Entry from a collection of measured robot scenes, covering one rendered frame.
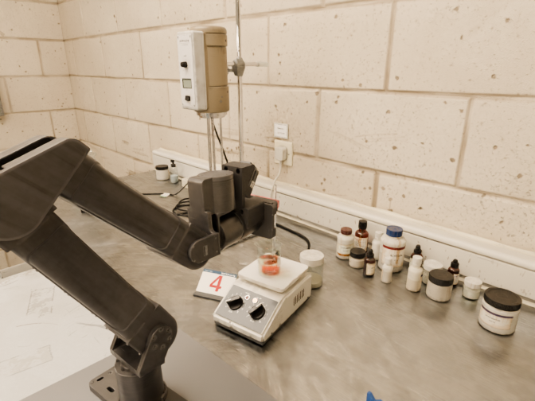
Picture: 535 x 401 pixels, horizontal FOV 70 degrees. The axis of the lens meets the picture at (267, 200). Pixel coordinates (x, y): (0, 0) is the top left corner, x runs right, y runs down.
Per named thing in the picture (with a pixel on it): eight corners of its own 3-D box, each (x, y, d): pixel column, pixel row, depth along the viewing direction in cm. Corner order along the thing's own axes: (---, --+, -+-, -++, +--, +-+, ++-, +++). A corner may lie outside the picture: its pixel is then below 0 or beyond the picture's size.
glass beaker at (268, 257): (281, 267, 86) (281, 235, 83) (282, 280, 81) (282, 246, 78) (254, 267, 86) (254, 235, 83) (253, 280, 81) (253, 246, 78)
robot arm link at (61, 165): (188, 229, 64) (6, 110, 42) (224, 241, 58) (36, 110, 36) (150, 297, 60) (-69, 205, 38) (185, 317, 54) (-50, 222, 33)
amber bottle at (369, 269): (360, 273, 100) (362, 247, 97) (369, 270, 101) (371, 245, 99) (368, 278, 98) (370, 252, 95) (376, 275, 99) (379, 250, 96)
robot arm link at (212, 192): (209, 167, 65) (148, 181, 57) (245, 173, 60) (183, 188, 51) (215, 231, 69) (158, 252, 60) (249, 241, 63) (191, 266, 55)
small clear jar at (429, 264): (419, 275, 99) (422, 258, 97) (439, 278, 97) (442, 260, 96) (421, 285, 94) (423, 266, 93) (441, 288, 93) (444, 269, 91)
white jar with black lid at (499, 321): (486, 311, 84) (492, 283, 82) (520, 326, 80) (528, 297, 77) (472, 323, 80) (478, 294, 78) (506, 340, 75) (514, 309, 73)
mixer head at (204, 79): (196, 122, 102) (189, 21, 94) (173, 118, 109) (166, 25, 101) (237, 116, 111) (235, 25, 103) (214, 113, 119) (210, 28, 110)
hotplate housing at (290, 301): (263, 348, 73) (263, 313, 71) (212, 324, 80) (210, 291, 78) (316, 294, 91) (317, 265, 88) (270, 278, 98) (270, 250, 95)
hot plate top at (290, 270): (282, 293, 77) (282, 290, 77) (236, 276, 83) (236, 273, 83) (310, 269, 86) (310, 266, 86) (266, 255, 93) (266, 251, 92)
